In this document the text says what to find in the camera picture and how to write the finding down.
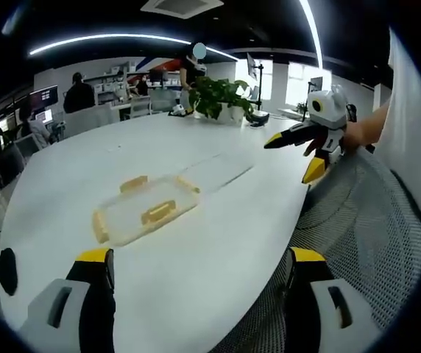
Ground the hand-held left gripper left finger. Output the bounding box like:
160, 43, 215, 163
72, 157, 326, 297
18, 248, 118, 353

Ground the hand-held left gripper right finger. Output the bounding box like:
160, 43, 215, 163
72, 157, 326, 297
283, 246, 383, 353

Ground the person's right hand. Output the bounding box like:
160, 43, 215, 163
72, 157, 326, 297
342, 123, 377, 154

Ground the black device on table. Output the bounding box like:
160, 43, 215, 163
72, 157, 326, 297
249, 112, 271, 128

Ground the black rounded object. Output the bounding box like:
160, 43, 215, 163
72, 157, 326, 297
0, 247, 19, 297

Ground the grey mesh office chair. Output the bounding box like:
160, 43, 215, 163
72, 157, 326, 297
210, 146, 421, 353

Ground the clear plastic lid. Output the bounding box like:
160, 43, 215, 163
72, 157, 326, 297
179, 152, 255, 193

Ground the person's white shirt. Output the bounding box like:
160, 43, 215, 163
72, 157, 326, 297
378, 27, 421, 236

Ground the green potted plant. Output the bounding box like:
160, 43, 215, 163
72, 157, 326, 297
188, 76, 256, 125

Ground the long ceiling light strip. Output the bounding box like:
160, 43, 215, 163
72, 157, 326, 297
29, 33, 239, 61
298, 0, 325, 70

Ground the small white device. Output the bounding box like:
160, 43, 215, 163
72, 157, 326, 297
169, 103, 189, 118

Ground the clear box with yellow latches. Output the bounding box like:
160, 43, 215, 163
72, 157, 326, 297
91, 174, 202, 246

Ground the ceiling air vent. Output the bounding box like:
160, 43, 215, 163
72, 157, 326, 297
139, 0, 224, 20

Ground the shelf with white boxes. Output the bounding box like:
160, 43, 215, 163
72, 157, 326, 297
85, 64, 140, 102

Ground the dark computer monitor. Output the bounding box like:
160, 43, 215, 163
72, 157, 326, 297
29, 85, 59, 110

